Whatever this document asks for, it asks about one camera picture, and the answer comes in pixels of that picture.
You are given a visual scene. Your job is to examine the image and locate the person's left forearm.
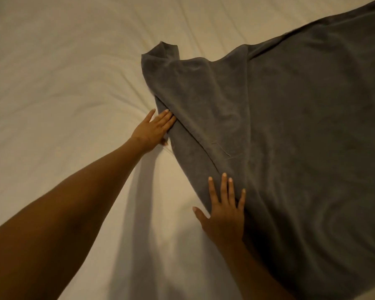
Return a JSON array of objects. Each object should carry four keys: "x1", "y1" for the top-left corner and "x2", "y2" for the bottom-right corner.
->
[{"x1": 0, "y1": 137, "x2": 144, "y2": 300}]

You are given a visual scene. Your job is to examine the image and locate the person's left hand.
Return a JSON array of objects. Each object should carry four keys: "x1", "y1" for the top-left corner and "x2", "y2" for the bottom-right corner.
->
[{"x1": 129, "y1": 109, "x2": 177, "y2": 155}]

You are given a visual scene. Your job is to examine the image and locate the person's right hand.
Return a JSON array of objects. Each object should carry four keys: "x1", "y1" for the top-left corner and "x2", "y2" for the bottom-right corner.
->
[{"x1": 192, "y1": 173, "x2": 246, "y2": 246}]

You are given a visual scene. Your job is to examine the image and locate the grey towel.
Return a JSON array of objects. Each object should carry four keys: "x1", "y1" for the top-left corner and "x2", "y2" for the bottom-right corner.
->
[{"x1": 141, "y1": 0, "x2": 375, "y2": 300}]

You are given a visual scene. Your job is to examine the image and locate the person's right forearm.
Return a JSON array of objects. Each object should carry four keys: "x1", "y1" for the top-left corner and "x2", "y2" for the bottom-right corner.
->
[{"x1": 212, "y1": 237, "x2": 297, "y2": 300}]

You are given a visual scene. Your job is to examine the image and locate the white bed sheet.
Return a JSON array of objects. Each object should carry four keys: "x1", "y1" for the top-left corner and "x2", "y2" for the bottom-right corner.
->
[{"x1": 0, "y1": 0, "x2": 375, "y2": 300}]

